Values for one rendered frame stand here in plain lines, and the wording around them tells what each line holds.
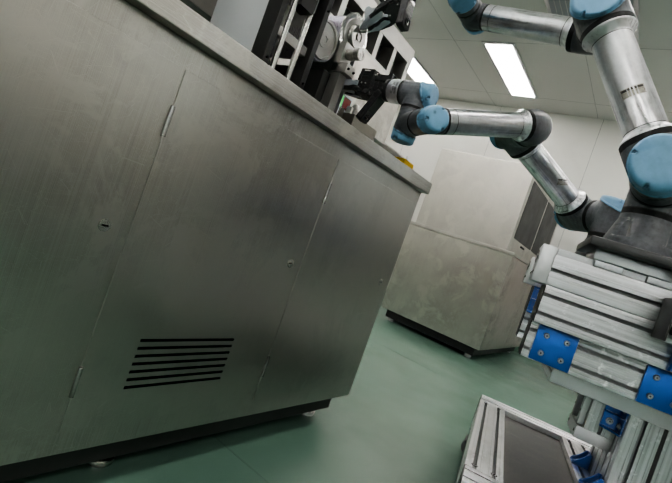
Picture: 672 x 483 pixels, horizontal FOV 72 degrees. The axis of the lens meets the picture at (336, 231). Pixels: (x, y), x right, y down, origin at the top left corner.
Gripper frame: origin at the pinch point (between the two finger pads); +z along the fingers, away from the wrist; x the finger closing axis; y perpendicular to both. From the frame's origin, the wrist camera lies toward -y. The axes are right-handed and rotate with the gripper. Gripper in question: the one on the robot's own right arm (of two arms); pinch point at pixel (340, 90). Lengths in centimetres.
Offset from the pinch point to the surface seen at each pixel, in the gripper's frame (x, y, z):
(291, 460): 12, -109, -38
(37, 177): 91, -52, -29
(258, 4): 41.3, 5.5, 2.4
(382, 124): -76, 13, 30
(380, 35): -50, 47, 31
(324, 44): 17.6, 7.3, -2.8
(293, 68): 38.0, -9.7, -15.0
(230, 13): 41.4, 2.9, 12.9
